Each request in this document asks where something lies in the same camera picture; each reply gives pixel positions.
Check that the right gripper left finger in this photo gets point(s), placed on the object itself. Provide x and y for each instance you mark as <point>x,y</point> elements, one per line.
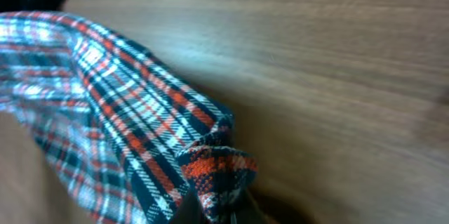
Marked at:
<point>189,212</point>

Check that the red blue plaid garment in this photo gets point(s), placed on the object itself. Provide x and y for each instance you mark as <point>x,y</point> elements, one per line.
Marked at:
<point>128,138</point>

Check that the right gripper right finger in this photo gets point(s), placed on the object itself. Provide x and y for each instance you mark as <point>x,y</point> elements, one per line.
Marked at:
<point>246,211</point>

